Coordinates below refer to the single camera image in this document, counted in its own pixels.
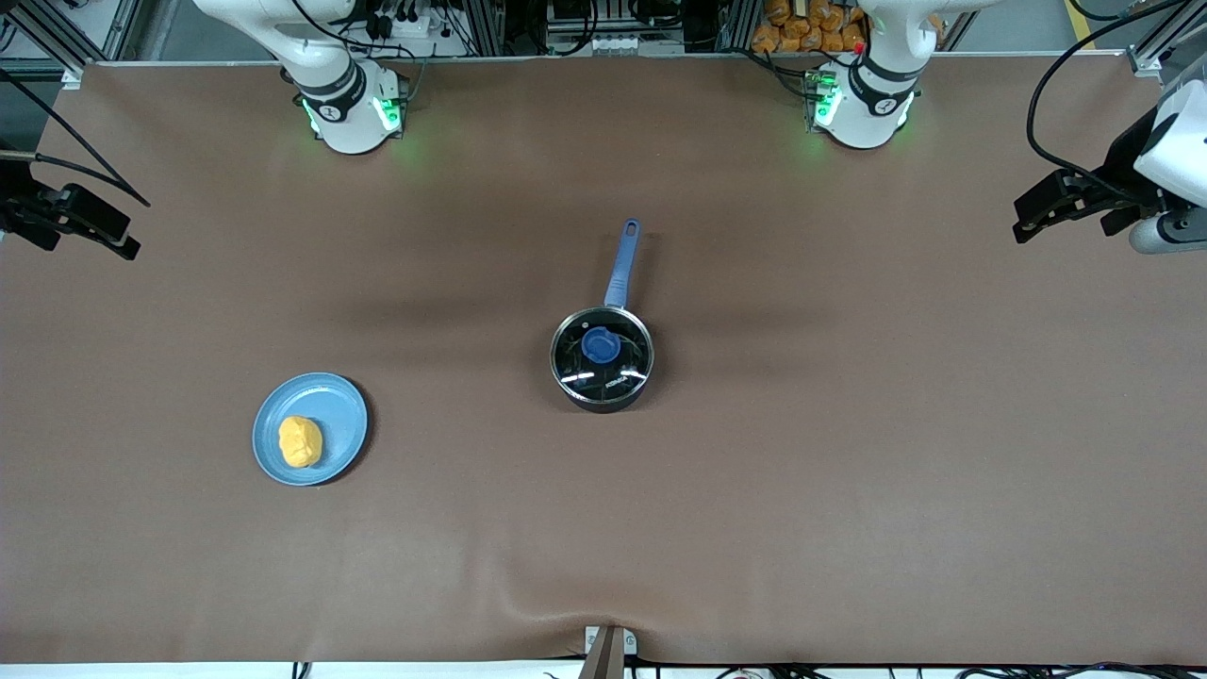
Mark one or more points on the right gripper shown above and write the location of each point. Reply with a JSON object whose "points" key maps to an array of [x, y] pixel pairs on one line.
{"points": [[17, 209]]}

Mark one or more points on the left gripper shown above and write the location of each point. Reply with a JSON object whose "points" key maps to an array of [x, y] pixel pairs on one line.
{"points": [[1119, 168]]}

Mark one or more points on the yellow potato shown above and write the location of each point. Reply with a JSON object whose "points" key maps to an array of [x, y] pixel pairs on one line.
{"points": [[301, 442]]}

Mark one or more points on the glass lid blue knob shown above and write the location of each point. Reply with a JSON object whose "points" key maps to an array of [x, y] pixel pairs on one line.
{"points": [[601, 346]]}

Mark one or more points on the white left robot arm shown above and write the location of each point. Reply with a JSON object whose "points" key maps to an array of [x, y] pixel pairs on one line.
{"points": [[868, 108]]}

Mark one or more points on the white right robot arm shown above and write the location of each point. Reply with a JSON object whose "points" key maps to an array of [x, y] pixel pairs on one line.
{"points": [[349, 113]]}

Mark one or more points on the blue round plate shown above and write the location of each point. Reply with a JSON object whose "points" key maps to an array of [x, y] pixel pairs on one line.
{"points": [[338, 415]]}

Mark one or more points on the bag of orange items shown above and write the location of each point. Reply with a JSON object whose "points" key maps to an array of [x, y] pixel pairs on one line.
{"points": [[801, 28]]}

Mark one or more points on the white power strip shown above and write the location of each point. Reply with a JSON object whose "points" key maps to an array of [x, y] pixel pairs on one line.
{"points": [[415, 24]]}

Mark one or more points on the brown table cover mat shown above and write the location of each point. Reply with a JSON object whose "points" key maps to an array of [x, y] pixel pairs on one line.
{"points": [[754, 528]]}

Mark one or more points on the white terminal strip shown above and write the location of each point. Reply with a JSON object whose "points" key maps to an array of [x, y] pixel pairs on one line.
{"points": [[636, 45]]}

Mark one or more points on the aluminium frame corner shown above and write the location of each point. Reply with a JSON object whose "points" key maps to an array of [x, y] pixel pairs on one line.
{"points": [[94, 28], [1146, 61]]}

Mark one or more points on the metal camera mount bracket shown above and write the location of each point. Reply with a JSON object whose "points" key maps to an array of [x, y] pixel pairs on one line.
{"points": [[608, 657]]}

